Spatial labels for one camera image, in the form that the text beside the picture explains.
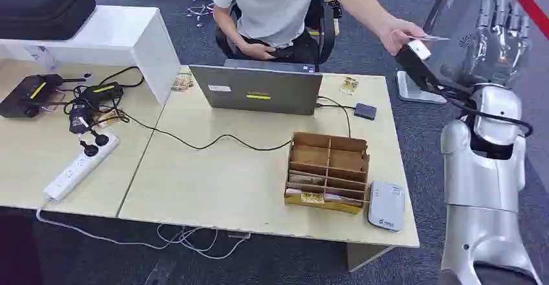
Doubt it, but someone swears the person's right hand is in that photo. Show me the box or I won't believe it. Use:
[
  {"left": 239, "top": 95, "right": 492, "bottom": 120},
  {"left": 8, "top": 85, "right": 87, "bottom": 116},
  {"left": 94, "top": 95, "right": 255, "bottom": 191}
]
[{"left": 237, "top": 40, "right": 278, "bottom": 61}]

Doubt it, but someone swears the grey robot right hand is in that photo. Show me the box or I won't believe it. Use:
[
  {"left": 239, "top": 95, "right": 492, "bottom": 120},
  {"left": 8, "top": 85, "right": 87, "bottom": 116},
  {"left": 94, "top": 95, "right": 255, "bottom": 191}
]
[{"left": 462, "top": 0, "right": 533, "bottom": 89}]

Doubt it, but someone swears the person's left hand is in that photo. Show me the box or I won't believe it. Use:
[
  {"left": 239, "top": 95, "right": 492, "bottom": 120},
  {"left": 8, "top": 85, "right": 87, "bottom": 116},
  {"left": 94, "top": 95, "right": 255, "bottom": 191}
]
[{"left": 379, "top": 17, "right": 428, "bottom": 56}]

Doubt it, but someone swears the thin pale card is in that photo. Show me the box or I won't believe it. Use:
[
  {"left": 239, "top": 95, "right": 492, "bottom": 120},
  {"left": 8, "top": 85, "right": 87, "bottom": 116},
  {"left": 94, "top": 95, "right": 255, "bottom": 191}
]
[{"left": 407, "top": 34, "right": 451, "bottom": 42}]

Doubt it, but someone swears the grey laptop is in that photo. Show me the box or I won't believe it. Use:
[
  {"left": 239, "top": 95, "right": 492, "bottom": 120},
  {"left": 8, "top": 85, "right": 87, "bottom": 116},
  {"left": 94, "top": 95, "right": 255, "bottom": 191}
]
[{"left": 188, "top": 58, "right": 323, "bottom": 117}]

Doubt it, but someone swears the person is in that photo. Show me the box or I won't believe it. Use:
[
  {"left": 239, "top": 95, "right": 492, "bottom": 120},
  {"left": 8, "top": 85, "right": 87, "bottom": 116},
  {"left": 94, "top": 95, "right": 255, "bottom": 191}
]
[{"left": 210, "top": 0, "right": 430, "bottom": 64}]

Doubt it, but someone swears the red floor tape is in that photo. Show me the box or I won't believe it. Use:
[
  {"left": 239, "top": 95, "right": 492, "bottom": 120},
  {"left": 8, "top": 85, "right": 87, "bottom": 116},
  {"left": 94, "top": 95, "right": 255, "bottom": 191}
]
[{"left": 500, "top": 0, "right": 549, "bottom": 40}]

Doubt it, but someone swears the white stand base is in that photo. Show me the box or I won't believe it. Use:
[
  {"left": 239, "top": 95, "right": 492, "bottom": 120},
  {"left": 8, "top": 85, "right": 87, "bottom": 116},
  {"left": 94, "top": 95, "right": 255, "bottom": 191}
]
[{"left": 395, "top": 69, "right": 448, "bottom": 105}]

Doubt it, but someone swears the chrome chair base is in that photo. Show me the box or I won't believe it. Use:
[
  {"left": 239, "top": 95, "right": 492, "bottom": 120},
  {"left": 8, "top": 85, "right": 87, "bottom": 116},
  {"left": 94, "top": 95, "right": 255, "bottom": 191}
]
[{"left": 186, "top": 0, "right": 216, "bottom": 28}]

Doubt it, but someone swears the yellow snack packet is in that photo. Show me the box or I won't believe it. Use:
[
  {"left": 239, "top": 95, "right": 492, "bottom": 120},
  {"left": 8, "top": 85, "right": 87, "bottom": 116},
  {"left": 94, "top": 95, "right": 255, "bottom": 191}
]
[{"left": 340, "top": 76, "right": 360, "bottom": 96}]

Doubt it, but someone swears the brown snack packet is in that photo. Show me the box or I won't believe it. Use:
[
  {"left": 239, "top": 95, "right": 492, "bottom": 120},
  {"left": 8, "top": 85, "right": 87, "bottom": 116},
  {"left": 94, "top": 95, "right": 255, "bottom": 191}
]
[{"left": 171, "top": 73, "right": 196, "bottom": 93}]

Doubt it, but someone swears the small black hub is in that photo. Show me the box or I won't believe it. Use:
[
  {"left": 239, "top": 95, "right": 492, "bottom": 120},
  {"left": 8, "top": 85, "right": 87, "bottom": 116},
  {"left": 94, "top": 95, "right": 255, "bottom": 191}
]
[{"left": 353, "top": 102, "right": 378, "bottom": 121}]

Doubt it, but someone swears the brown card in box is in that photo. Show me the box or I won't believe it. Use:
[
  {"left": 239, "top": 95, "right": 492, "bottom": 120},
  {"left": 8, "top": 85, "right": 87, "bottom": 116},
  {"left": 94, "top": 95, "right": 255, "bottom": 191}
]
[{"left": 289, "top": 174, "right": 327, "bottom": 186}]

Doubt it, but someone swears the wooden card box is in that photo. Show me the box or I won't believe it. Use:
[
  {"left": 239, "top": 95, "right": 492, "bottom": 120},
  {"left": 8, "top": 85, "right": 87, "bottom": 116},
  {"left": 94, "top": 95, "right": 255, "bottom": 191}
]
[{"left": 283, "top": 131, "right": 371, "bottom": 215}]

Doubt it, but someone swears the white desk riser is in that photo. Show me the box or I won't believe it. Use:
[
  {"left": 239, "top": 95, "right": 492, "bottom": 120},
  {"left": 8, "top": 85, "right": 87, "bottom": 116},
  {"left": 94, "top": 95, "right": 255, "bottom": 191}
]
[{"left": 0, "top": 5, "right": 181, "bottom": 106}]

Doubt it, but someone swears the card with yellow label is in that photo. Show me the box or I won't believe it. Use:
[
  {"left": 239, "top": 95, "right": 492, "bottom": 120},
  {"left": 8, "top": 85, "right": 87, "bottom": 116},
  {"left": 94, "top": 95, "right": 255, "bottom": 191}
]
[{"left": 286, "top": 187, "right": 370, "bottom": 206}]

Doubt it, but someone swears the black power adapter yellow label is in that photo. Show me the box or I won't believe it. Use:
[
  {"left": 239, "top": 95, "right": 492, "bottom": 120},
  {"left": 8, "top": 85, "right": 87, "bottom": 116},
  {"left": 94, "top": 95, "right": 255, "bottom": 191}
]
[{"left": 80, "top": 80, "right": 126, "bottom": 105}]

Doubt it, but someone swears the grey card reader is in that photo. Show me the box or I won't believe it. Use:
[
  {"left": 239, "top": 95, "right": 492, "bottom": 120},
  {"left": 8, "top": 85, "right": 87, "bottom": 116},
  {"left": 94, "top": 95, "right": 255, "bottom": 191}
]
[{"left": 366, "top": 181, "right": 407, "bottom": 233}]

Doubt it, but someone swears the black round plug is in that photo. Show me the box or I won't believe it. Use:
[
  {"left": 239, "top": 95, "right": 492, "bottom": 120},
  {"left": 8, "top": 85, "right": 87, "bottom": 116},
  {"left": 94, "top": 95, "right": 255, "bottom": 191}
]
[
  {"left": 89, "top": 129, "right": 111, "bottom": 148},
  {"left": 78, "top": 139, "right": 100, "bottom": 158}
]

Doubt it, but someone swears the black power adapter white label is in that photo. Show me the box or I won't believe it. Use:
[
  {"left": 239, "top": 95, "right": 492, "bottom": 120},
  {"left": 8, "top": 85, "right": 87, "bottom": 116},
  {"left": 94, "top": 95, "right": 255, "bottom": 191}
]
[{"left": 68, "top": 104, "right": 95, "bottom": 135}]

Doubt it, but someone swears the white power strip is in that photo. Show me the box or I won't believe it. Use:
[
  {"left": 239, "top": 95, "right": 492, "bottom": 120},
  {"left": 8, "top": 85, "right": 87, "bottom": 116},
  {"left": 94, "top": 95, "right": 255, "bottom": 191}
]
[{"left": 43, "top": 130, "right": 121, "bottom": 203}]

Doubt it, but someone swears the black hard case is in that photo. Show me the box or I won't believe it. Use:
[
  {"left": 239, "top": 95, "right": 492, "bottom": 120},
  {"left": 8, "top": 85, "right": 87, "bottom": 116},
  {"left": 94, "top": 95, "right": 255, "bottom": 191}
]
[{"left": 0, "top": 0, "right": 97, "bottom": 41}]

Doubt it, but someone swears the black router with antennas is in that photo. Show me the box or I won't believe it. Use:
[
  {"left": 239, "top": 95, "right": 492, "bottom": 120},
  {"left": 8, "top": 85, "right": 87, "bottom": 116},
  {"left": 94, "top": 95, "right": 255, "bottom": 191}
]
[{"left": 0, "top": 73, "right": 93, "bottom": 119}]

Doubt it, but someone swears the black robot wrist cable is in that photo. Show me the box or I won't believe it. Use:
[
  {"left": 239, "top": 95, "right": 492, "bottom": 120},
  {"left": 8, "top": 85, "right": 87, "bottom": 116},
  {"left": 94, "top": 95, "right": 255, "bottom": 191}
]
[{"left": 445, "top": 86, "right": 535, "bottom": 139}]

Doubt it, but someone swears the black hub cable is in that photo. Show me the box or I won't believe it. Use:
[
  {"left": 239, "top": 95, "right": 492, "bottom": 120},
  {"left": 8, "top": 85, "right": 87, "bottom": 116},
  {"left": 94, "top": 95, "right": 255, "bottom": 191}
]
[{"left": 316, "top": 96, "right": 357, "bottom": 139}]

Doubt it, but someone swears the long black power cable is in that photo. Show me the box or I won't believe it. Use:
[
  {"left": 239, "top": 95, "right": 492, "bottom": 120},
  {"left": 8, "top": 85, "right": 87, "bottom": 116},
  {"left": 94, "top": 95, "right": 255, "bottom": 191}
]
[{"left": 96, "top": 109, "right": 293, "bottom": 152}]

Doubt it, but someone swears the white power strip cable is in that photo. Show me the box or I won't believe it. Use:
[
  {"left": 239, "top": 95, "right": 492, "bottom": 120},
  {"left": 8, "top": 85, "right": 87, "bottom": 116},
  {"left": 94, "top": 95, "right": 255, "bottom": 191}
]
[{"left": 35, "top": 207, "right": 251, "bottom": 261}]

